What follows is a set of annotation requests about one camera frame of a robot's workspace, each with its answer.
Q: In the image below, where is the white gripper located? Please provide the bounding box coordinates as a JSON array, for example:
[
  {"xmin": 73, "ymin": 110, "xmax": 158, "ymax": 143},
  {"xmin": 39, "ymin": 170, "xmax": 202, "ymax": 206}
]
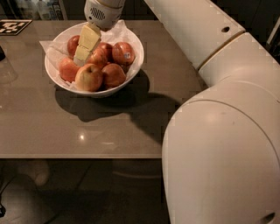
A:
[{"xmin": 73, "ymin": 0, "xmax": 124, "ymax": 67}]

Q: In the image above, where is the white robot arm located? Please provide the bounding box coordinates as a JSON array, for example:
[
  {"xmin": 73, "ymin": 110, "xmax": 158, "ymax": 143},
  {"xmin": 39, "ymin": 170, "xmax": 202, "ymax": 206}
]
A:
[{"xmin": 144, "ymin": 0, "xmax": 280, "ymax": 224}]

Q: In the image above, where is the dark red back-left apple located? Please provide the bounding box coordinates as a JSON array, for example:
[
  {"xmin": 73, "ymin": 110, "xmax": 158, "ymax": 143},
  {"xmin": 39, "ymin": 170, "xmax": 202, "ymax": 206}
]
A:
[{"xmin": 67, "ymin": 35, "xmax": 80, "ymax": 57}]

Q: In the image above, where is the white ceramic bowl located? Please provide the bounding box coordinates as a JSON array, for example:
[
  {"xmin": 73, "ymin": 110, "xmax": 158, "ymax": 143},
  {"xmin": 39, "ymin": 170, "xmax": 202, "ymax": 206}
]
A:
[{"xmin": 44, "ymin": 20, "xmax": 145, "ymax": 99}]

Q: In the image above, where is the red apple with sticker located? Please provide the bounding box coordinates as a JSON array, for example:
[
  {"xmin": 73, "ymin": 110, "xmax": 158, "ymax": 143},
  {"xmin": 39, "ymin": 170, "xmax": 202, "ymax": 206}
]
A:
[{"xmin": 112, "ymin": 42, "xmax": 135, "ymax": 66}]

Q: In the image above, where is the white paper bowl liner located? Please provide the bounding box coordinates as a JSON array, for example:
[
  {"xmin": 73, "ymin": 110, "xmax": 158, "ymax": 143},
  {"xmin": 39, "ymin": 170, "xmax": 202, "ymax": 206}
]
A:
[{"xmin": 38, "ymin": 19, "xmax": 141, "ymax": 93}]

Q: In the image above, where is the yellow-red front apple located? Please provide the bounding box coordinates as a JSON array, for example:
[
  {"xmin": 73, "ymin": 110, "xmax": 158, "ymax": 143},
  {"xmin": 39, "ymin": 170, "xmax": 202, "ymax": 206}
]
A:
[{"xmin": 75, "ymin": 64, "xmax": 103, "ymax": 92}]

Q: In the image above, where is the black white fiducial marker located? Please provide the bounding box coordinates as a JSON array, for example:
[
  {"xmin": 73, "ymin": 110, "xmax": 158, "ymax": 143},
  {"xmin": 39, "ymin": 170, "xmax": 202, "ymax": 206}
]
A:
[{"xmin": 0, "ymin": 19, "xmax": 32, "ymax": 36}]

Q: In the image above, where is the dark cabinet with shelf items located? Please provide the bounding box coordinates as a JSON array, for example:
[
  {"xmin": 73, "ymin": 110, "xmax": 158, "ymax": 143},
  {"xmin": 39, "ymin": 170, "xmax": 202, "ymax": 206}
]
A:
[{"xmin": 0, "ymin": 0, "xmax": 68, "ymax": 21}]

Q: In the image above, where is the black object at table edge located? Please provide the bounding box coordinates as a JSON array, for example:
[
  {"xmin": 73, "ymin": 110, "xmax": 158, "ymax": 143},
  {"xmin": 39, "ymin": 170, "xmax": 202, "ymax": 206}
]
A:
[{"xmin": 0, "ymin": 46, "xmax": 6, "ymax": 61}]

